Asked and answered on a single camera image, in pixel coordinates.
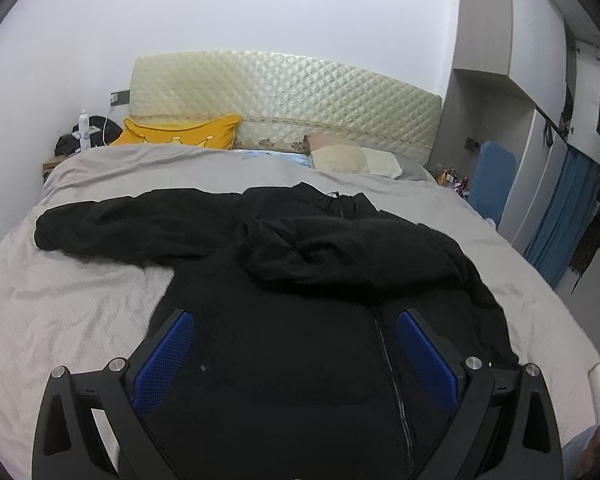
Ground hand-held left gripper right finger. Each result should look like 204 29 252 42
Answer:
395 308 564 480

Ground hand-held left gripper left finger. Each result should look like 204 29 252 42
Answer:
32 310 196 480

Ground black zip jacket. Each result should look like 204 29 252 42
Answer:
34 182 521 480

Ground person's right forearm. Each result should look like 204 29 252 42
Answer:
564 402 600 480

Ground dark hanging clothes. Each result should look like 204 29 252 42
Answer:
570 57 600 294

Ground bed with grey sheet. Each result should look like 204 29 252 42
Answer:
0 142 600 480

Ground clutter of small colourful packets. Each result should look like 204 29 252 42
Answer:
432 162 473 196

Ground blue hanging cloth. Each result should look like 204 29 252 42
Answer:
524 150 600 289

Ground cream pillow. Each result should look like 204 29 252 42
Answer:
305 132 404 180

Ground wooden nightstand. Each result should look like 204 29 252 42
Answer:
42 155 65 186

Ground yellow pillow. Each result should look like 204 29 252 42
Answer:
109 114 243 151

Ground blue patterned cloth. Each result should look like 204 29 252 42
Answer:
232 147 313 169

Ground black bag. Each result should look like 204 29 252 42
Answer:
55 116 126 157

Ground cream quilted headboard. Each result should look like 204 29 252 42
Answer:
129 50 443 171

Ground white wardrobe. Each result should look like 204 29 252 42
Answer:
452 0 600 257

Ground white charging cable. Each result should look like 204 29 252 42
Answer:
100 102 114 146

